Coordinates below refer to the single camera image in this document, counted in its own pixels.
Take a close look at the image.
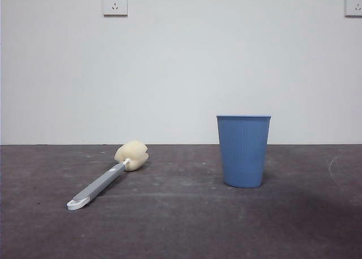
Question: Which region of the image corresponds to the blue ribbed plastic cup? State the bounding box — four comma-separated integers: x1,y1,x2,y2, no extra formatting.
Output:
216,114,272,188

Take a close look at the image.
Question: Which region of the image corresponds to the grey-handled sponge cup brush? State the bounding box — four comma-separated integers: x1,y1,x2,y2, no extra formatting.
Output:
66,140,150,211

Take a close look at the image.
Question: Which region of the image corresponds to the white wall socket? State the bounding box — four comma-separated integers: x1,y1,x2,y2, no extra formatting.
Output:
344,0,362,18
102,0,128,17

